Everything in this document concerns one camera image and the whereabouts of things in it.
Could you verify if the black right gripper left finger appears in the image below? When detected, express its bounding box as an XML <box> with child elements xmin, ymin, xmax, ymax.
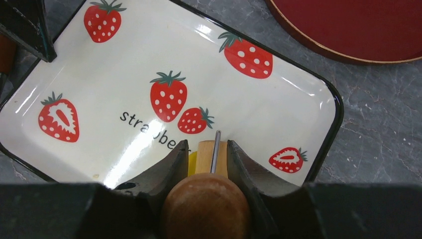
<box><xmin>114</xmin><ymin>140</ymin><xmax>189</xmax><ymax>239</ymax></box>

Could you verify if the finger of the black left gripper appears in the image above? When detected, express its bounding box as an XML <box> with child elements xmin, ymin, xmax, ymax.
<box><xmin>0</xmin><ymin>0</ymin><xmax>57</xmax><ymax>62</ymax></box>

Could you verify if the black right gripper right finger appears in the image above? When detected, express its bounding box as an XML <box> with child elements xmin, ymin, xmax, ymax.
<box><xmin>227</xmin><ymin>140</ymin><xmax>307</xmax><ymax>239</ymax></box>

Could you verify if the wooden dough roller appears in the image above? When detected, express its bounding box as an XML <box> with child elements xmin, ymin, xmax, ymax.
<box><xmin>160</xmin><ymin>131</ymin><xmax>251</xmax><ymax>239</ymax></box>

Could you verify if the yellow dough ball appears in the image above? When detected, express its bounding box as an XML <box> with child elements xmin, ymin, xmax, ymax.
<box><xmin>188</xmin><ymin>151</ymin><xmax>197</xmax><ymax>176</ymax></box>

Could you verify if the white strawberry tray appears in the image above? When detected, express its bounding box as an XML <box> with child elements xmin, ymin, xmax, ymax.
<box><xmin>0</xmin><ymin>0</ymin><xmax>344</xmax><ymax>188</ymax></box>

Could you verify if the red round plate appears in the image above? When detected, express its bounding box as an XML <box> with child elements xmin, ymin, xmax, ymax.
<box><xmin>266</xmin><ymin>0</ymin><xmax>422</xmax><ymax>64</ymax></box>

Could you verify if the metal scraper wooden handle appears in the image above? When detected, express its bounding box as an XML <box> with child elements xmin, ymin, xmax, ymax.
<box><xmin>0</xmin><ymin>34</ymin><xmax>16</xmax><ymax>92</ymax></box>

